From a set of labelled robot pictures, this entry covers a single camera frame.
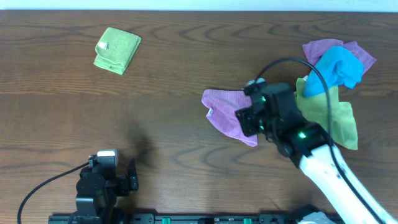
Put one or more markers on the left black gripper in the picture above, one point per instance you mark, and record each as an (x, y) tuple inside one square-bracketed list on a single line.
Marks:
[(125, 183)]

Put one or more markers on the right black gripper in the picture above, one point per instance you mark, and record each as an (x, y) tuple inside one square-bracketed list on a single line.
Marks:
[(247, 121)]

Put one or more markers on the purple cloth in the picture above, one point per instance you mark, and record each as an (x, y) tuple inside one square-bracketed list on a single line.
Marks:
[(314, 50), (222, 105)]

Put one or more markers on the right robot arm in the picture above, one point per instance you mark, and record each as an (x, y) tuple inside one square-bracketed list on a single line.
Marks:
[(310, 148)]

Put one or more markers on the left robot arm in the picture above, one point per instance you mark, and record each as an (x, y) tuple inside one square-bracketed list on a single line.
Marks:
[(99, 188)]

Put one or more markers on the crumpled green cloth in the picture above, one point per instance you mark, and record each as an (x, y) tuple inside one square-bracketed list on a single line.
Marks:
[(344, 130)]

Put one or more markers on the purple cloth under blue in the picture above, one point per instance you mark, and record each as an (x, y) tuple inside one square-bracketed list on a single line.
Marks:
[(314, 50)]

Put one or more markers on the folded green cloth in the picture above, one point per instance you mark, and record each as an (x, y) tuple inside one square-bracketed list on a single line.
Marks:
[(115, 50)]

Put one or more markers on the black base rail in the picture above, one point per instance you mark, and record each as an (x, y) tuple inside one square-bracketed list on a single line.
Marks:
[(307, 214)]

